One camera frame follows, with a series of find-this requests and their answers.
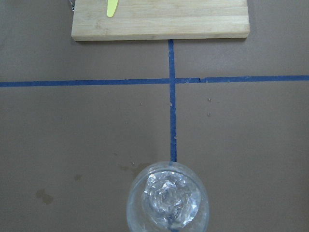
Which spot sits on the yellow plastic knife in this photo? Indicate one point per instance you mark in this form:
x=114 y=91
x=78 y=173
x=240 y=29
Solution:
x=111 y=7

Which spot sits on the wooden cutting board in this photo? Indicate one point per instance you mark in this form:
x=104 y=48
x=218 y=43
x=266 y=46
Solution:
x=160 y=20

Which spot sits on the single clear ice cube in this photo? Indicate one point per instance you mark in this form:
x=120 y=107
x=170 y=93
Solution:
x=170 y=199

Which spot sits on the clear wine glass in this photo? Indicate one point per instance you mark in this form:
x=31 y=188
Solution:
x=137 y=218

